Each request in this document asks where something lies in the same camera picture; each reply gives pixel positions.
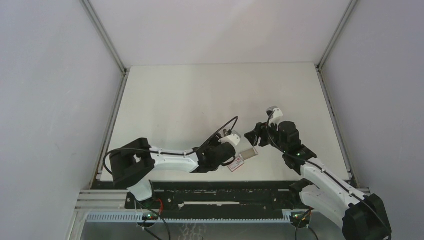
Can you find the red white staple box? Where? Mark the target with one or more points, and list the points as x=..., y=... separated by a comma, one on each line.
x=236, y=164

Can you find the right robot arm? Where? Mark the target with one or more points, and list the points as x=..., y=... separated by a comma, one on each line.
x=358, y=215

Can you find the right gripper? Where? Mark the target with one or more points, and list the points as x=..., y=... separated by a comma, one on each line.
x=261, y=131

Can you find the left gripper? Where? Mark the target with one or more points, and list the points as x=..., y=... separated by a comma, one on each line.
x=217, y=143

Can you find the staple box tray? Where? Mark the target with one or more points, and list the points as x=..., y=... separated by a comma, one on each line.
x=248, y=154

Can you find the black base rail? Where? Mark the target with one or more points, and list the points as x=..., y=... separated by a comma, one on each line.
x=201, y=200

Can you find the circuit board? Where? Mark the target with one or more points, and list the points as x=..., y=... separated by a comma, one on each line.
x=150, y=217
x=297, y=218

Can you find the left circuit board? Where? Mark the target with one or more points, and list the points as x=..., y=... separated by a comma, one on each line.
x=150, y=217

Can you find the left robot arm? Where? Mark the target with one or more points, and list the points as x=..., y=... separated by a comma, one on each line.
x=130, y=164

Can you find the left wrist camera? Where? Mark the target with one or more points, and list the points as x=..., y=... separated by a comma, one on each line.
x=234, y=139

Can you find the right circuit board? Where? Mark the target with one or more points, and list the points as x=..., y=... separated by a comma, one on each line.
x=297, y=218

